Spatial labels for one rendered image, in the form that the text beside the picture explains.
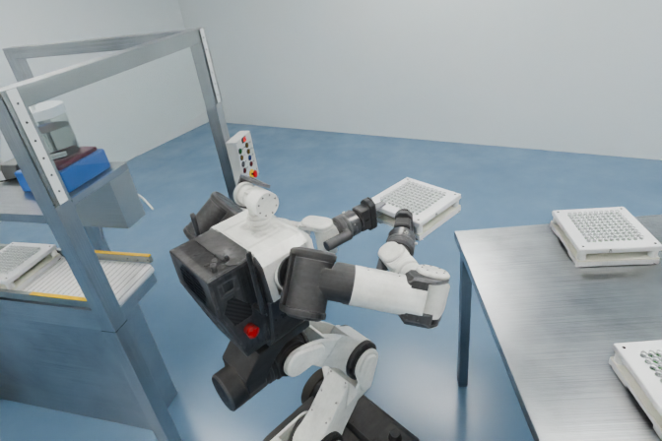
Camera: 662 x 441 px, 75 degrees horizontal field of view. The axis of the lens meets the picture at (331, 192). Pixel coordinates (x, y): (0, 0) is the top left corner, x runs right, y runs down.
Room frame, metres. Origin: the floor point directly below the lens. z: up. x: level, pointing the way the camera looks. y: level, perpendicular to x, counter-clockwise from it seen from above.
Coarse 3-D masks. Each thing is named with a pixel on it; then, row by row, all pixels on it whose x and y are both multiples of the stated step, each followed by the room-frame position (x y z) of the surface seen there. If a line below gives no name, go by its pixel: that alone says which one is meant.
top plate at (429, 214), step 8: (400, 184) 1.46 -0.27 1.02; (424, 184) 1.44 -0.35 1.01; (384, 192) 1.42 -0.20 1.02; (448, 192) 1.35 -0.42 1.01; (376, 200) 1.37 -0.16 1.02; (440, 200) 1.31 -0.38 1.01; (448, 200) 1.30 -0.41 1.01; (456, 200) 1.31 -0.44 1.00; (384, 208) 1.30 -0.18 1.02; (392, 208) 1.30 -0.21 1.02; (432, 208) 1.26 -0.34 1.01; (440, 208) 1.26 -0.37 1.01; (392, 216) 1.27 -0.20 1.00; (416, 216) 1.22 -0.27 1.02; (424, 216) 1.22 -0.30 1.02; (432, 216) 1.22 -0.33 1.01; (416, 224) 1.19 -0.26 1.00
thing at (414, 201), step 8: (408, 184) 1.44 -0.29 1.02; (400, 192) 1.38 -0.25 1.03; (408, 192) 1.38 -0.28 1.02; (416, 192) 1.37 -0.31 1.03; (424, 192) 1.38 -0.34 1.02; (432, 192) 1.36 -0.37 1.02; (392, 200) 1.34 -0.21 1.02; (400, 200) 1.34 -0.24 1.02; (408, 200) 1.33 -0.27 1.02; (416, 200) 1.32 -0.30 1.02; (424, 200) 1.32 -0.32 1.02; (416, 208) 1.27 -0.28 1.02
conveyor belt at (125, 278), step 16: (48, 272) 1.52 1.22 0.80; (64, 272) 1.50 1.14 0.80; (112, 272) 1.46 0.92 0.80; (128, 272) 1.44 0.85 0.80; (144, 272) 1.44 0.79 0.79; (32, 288) 1.42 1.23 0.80; (48, 288) 1.40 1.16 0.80; (64, 288) 1.39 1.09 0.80; (80, 288) 1.37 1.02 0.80; (112, 288) 1.34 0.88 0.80; (128, 288) 1.34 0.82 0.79
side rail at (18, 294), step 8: (0, 288) 1.39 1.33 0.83; (0, 296) 1.38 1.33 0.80; (8, 296) 1.37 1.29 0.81; (16, 296) 1.35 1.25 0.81; (24, 296) 1.34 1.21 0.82; (32, 296) 1.33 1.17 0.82; (40, 296) 1.31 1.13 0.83; (64, 304) 1.28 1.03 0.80; (72, 304) 1.27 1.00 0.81; (80, 304) 1.26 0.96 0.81; (88, 304) 1.24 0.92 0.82
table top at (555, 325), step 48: (480, 240) 1.29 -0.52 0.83; (528, 240) 1.25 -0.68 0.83; (480, 288) 1.04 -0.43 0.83; (528, 288) 1.01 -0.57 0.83; (576, 288) 0.98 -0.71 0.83; (624, 288) 0.96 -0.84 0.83; (528, 336) 0.83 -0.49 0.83; (576, 336) 0.81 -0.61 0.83; (624, 336) 0.79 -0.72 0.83; (528, 384) 0.69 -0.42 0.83; (576, 384) 0.67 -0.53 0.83; (576, 432) 0.56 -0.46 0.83; (624, 432) 0.54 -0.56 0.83
